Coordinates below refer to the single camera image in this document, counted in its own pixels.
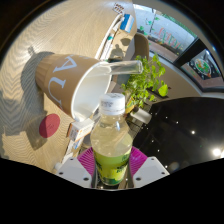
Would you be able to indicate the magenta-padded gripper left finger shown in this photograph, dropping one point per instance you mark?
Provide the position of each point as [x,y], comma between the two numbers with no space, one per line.
[73,171]

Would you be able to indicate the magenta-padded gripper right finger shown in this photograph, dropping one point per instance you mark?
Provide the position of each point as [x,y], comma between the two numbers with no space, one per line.
[150,170]

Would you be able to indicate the green-labelled clear drink bottle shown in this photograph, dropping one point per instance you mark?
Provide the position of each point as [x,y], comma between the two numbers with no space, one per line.
[111,143]

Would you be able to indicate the small blue white carton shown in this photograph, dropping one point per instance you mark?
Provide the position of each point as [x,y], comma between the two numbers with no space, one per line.
[80,129]

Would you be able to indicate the flat round red coaster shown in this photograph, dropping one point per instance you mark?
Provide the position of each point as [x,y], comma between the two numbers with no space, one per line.
[49,126]

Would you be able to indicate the ceiling spotlights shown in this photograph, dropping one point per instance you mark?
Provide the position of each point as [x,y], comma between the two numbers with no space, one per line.
[216,152]

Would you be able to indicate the brown paper cup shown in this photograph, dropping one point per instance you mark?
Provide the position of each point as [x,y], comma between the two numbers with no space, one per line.
[66,83]

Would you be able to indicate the green potted plant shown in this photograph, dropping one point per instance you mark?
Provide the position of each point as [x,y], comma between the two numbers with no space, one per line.
[146,80]

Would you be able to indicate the framed food poster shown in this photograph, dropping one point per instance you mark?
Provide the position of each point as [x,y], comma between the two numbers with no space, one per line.
[203,65]

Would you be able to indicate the grey curved sofa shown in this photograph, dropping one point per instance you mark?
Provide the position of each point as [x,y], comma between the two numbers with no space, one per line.
[141,46]

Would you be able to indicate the white marker pen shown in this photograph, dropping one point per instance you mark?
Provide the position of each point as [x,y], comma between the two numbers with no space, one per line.
[108,38]

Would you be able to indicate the flat blue box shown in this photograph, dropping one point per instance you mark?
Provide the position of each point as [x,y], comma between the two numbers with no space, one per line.
[127,22]

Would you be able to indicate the pill blister pack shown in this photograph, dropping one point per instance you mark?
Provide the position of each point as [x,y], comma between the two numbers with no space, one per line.
[118,8]

